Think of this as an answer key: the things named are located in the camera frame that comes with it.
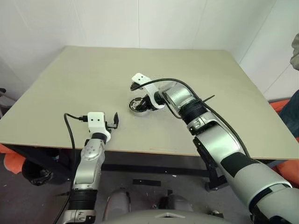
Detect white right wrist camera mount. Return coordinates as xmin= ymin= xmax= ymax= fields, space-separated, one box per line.
xmin=131 ymin=73 xmax=165 ymax=110

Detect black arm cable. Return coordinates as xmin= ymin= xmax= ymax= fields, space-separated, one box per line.
xmin=52 ymin=113 xmax=89 ymax=224
xmin=130 ymin=78 xmax=252 ymax=159

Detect person in jacket and jeans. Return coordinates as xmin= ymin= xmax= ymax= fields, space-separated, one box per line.
xmin=279 ymin=32 xmax=299 ymax=138

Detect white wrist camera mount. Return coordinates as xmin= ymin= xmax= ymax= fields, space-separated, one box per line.
xmin=131 ymin=73 xmax=165 ymax=110
xmin=87 ymin=112 xmax=112 ymax=142

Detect silver robot torso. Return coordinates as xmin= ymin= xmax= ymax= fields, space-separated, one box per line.
xmin=127 ymin=205 xmax=236 ymax=224

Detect orange padded cushion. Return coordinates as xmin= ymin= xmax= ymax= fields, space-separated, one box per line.
xmin=0 ymin=144 xmax=26 ymax=175
xmin=268 ymin=99 xmax=299 ymax=187

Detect black flat floor strip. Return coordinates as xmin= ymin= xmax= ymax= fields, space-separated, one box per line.
xmin=132 ymin=179 xmax=162 ymax=187

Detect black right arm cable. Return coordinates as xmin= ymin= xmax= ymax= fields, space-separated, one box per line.
xmin=130 ymin=78 xmax=252 ymax=159

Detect black trash bag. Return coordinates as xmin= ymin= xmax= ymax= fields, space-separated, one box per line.
xmin=22 ymin=160 xmax=52 ymax=187

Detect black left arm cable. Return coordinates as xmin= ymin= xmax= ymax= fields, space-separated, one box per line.
xmin=52 ymin=113 xmax=89 ymax=224

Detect dark rounded shell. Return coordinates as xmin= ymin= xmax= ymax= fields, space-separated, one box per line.
xmin=158 ymin=193 xmax=194 ymax=212

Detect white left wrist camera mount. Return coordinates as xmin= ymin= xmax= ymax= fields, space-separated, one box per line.
xmin=87 ymin=112 xmax=112 ymax=142

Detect black metal table frame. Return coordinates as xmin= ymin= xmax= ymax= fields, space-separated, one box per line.
xmin=4 ymin=144 xmax=278 ymax=191

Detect grey rounded shell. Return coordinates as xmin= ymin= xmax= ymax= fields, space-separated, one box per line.
xmin=102 ymin=189 xmax=131 ymax=221

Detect small black round object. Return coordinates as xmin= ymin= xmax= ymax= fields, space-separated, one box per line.
xmin=127 ymin=97 xmax=152 ymax=117

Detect black metal stand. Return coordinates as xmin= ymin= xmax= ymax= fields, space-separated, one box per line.
xmin=0 ymin=88 xmax=7 ymax=117

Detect black spoked rotor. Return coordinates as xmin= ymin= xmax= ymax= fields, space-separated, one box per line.
xmin=129 ymin=98 xmax=147 ymax=112

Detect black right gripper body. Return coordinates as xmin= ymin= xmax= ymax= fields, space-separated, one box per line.
xmin=142 ymin=94 xmax=156 ymax=111

